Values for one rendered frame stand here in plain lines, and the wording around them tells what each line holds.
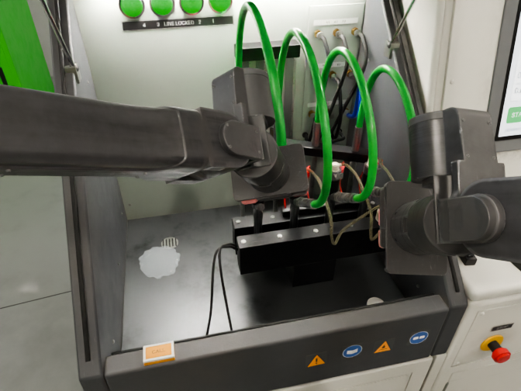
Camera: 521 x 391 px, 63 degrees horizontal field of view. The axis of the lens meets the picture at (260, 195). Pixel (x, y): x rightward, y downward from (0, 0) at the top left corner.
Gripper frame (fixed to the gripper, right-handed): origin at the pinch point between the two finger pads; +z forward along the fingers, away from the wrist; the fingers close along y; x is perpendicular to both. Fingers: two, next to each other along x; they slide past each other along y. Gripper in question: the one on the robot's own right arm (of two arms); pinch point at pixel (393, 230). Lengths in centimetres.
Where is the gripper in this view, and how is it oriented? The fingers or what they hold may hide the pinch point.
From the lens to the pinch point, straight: 58.2
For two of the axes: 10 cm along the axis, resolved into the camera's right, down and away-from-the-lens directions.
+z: 0.3, 1.2, 9.9
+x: -10.0, -0.3, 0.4
